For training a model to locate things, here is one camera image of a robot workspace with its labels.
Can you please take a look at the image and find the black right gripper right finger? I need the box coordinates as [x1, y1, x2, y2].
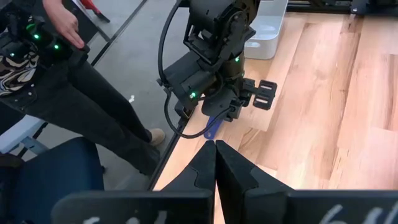
[216, 140, 398, 224]

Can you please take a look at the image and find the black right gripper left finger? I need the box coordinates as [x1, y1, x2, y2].
[50, 139, 217, 224]

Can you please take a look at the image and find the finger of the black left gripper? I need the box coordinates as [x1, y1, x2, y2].
[241, 78, 278, 111]
[201, 91, 244, 123]

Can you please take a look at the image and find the dark indigo measuring cup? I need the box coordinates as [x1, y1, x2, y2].
[203, 116, 224, 140]

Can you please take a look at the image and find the light grey plastic basket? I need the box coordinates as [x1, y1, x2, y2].
[244, 0, 289, 60]

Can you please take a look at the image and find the dark blue chair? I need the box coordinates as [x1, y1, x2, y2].
[0, 136, 106, 224]

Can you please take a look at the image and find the person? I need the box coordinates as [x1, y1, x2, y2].
[0, 0, 166, 177]

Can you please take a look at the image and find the red floor stand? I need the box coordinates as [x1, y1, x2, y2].
[80, 0, 111, 24]

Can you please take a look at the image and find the white plastic seat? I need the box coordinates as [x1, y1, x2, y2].
[0, 114, 49, 156]

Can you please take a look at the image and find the person's hand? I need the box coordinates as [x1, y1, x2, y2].
[42, 0, 85, 50]

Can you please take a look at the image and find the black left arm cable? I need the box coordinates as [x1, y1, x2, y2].
[157, 0, 233, 139]

